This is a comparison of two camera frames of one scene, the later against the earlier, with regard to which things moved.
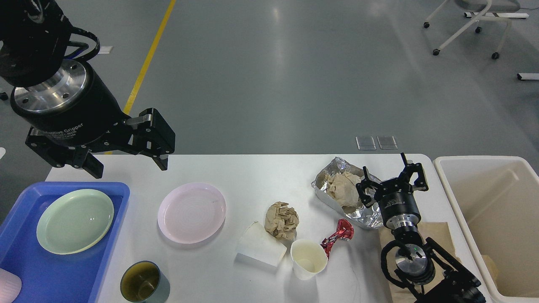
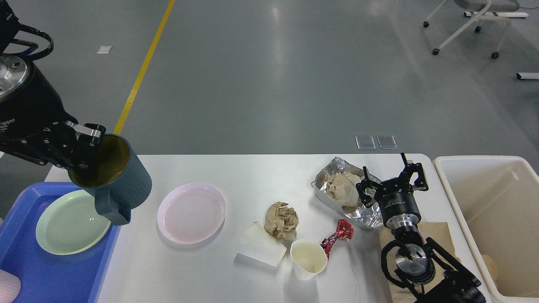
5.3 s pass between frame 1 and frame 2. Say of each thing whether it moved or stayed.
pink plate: stayed
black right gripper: stayed
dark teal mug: moved
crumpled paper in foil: stayed
